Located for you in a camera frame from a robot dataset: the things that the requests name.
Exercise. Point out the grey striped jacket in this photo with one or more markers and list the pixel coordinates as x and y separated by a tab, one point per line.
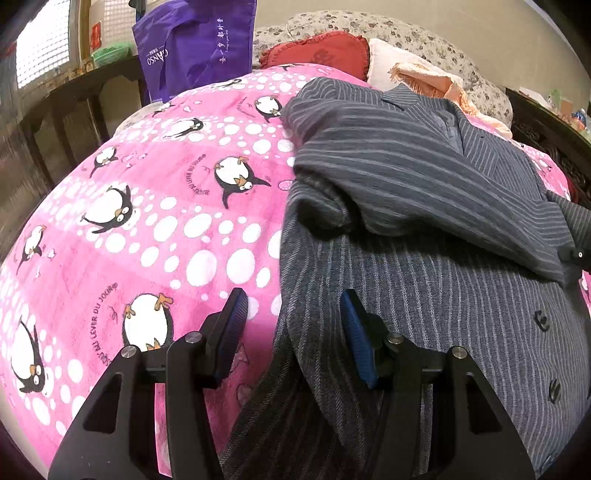
415	184

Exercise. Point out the dark hanging cloth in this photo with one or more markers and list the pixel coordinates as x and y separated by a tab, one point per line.
137	4

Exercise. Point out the dark carved wooden cabinet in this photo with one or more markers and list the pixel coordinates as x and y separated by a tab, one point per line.
554	134

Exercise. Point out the white pillow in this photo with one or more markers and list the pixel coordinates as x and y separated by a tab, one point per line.
381	64

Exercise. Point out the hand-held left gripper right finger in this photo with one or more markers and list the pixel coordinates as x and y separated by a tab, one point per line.
358	337

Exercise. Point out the green plastic basket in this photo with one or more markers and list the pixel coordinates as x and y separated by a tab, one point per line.
111	51

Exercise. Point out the dark wooden table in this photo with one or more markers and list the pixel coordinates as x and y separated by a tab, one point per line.
78	87

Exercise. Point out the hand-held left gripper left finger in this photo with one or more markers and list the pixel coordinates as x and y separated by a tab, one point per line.
233	332

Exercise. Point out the barred window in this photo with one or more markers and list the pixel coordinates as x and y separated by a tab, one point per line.
41	46

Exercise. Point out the lattice window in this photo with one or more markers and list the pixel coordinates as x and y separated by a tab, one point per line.
111	23

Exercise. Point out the red frilled pillow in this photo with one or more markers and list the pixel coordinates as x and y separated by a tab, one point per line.
318	53

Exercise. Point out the pink penguin print blanket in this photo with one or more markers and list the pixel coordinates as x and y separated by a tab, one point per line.
138	184

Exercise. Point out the red wall sticker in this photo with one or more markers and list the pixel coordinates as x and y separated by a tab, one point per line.
95	33

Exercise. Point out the pile of plastic packaging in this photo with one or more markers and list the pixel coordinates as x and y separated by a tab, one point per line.
561	104

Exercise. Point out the red cloth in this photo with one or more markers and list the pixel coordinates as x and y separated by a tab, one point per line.
572	189

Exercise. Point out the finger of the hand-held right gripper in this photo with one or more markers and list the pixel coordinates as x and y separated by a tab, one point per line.
575	259

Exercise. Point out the purple fabric bag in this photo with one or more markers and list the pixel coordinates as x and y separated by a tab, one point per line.
194	50

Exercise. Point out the peach fringed cloth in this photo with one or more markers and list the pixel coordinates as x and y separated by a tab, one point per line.
429	81

